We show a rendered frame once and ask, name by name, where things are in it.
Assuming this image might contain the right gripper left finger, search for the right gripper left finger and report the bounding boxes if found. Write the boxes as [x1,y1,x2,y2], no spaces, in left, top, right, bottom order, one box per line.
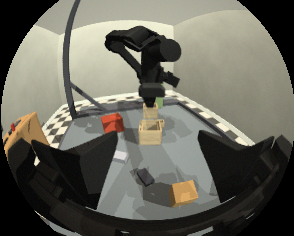
[31,131,118,210]

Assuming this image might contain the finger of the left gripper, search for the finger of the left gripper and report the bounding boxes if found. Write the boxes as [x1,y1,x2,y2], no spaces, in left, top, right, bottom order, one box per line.
[142,97,157,108]

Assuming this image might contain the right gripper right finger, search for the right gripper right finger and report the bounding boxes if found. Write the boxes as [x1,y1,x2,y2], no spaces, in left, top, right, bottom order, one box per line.
[198,130,274,203]

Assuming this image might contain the small white block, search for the small white block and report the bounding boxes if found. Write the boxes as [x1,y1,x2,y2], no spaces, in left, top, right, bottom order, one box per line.
[113,150,129,164]

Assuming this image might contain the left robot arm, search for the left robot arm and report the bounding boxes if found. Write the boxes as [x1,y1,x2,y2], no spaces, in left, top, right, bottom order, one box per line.
[104,25,181,88]

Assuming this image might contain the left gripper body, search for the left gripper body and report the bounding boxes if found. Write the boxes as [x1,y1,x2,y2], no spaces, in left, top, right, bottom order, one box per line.
[138,62,165,97]

